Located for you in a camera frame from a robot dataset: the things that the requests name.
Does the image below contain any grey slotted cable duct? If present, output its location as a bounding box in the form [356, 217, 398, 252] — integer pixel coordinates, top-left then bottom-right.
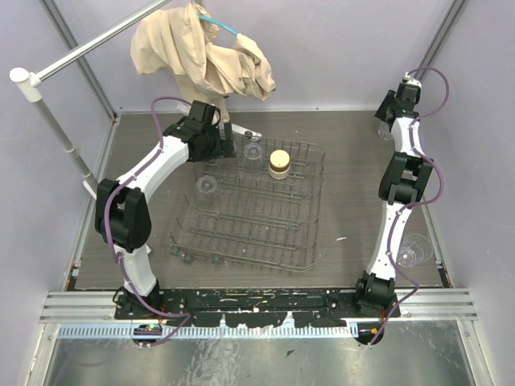
[56, 323, 358, 340]

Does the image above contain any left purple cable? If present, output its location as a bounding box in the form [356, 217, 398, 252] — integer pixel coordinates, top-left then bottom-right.
[102, 96, 194, 347]

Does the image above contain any beige cloth garment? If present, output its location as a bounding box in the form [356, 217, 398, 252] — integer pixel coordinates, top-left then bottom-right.
[130, 2, 276, 123]

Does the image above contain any grey wire dish rack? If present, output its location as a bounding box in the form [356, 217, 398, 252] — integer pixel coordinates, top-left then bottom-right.
[170, 134, 325, 273]

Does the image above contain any teal clothes hanger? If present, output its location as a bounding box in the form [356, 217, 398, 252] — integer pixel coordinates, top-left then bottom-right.
[199, 14, 239, 36]

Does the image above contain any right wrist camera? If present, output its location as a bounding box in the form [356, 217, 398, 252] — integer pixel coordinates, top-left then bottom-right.
[402, 72, 422, 88]

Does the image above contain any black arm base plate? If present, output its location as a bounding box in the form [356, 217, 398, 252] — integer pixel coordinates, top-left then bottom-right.
[112, 288, 391, 328]

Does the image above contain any clear tumbler from corner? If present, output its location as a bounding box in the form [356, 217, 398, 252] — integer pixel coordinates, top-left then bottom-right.
[243, 142, 264, 170]

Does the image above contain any metal garment rail stand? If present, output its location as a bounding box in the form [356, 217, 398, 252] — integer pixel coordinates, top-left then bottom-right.
[8, 0, 262, 257]

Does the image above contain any clear tall corner glass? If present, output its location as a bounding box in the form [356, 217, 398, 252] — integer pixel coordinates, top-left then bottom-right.
[377, 121, 393, 141]

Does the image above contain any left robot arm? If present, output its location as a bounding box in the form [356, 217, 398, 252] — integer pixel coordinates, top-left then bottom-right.
[94, 101, 235, 318]

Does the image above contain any aluminium frame rail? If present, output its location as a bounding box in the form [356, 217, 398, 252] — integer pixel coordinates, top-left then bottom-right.
[39, 288, 478, 323]

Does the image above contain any beige brown travel cup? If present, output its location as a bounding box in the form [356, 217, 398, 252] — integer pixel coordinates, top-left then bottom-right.
[268, 150, 290, 180]

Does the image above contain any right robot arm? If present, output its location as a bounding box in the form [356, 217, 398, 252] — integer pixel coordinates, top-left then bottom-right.
[352, 76, 433, 317]

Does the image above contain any clear cup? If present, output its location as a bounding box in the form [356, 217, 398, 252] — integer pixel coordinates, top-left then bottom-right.
[397, 233, 434, 268]
[196, 175, 220, 211]

